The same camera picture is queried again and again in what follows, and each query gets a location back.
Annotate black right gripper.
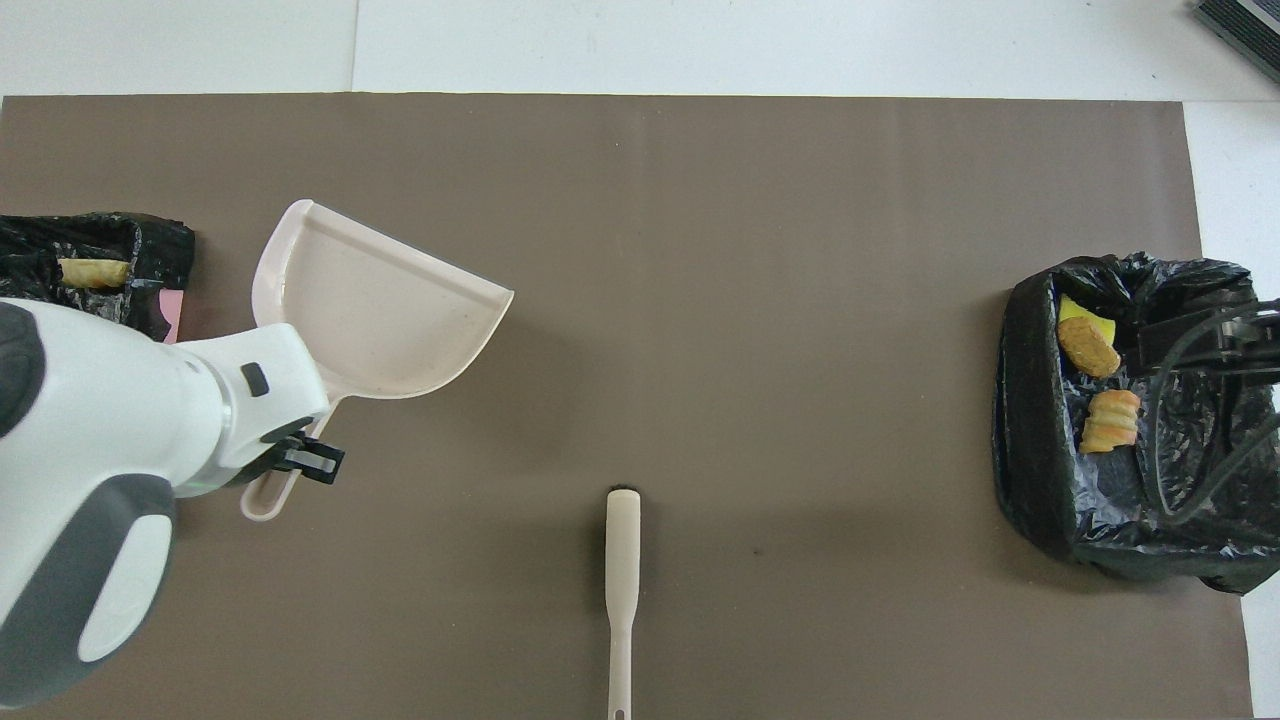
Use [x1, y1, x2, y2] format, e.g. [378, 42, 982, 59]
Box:
[1134, 298, 1280, 383]

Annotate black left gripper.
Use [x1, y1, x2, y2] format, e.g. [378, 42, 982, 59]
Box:
[228, 416, 347, 489]

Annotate round brown sponge chunk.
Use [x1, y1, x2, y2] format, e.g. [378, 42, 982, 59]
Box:
[1058, 317, 1122, 379]

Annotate small yellow sponge piece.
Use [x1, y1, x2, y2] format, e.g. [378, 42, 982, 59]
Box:
[1058, 294, 1117, 346]

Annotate orange striped sponge piece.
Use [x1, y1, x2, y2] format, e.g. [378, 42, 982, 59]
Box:
[1079, 389, 1142, 454]

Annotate beige plastic dustpan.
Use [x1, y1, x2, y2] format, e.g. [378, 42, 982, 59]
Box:
[239, 199, 516, 523]

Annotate pale beige sponge chunk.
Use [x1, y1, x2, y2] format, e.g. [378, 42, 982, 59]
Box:
[57, 257, 132, 292]

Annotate beige brush black bristles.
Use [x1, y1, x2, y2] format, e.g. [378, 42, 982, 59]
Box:
[604, 487, 642, 720]

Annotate bin lined with black bag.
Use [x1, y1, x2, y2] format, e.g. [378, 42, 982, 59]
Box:
[992, 252, 1280, 595]

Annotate pink bin with black bag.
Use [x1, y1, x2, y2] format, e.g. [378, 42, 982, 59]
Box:
[0, 211, 197, 346]

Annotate dark grey ribbed device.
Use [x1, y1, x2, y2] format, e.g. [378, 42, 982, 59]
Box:
[1193, 0, 1280, 86]

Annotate brown table mat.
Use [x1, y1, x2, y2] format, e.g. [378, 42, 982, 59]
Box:
[0, 93, 1256, 720]

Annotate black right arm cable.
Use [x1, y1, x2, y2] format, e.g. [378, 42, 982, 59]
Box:
[1145, 308, 1280, 523]

